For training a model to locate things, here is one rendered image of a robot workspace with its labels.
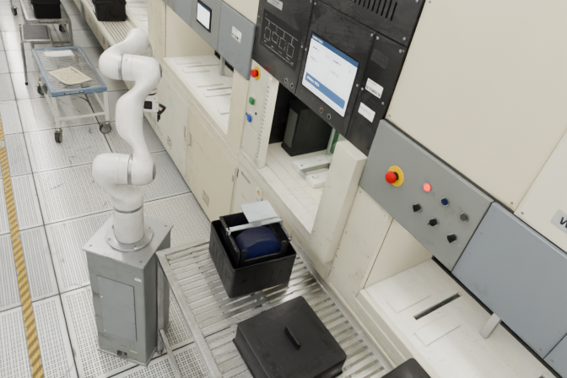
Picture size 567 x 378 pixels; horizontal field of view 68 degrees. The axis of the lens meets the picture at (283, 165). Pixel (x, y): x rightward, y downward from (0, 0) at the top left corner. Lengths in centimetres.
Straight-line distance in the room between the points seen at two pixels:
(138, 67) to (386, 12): 91
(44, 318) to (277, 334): 152
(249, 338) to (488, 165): 94
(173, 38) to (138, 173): 190
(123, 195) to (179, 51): 190
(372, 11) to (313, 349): 114
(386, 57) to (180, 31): 226
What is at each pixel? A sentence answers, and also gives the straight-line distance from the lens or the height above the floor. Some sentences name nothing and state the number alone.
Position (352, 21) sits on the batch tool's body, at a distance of 152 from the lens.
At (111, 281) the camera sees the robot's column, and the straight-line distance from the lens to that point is 204.
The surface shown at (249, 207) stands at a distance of 166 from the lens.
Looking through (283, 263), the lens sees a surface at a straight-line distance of 174.
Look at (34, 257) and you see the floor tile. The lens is 305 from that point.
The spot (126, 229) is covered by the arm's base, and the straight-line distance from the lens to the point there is 188.
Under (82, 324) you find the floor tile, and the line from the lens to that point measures 268.
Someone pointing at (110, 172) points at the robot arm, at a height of 115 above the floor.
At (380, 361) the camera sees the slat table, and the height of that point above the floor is 76.
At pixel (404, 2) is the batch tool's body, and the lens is 137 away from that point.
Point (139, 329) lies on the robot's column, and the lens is 224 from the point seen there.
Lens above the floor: 217
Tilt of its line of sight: 35 degrees down
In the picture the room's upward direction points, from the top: 12 degrees clockwise
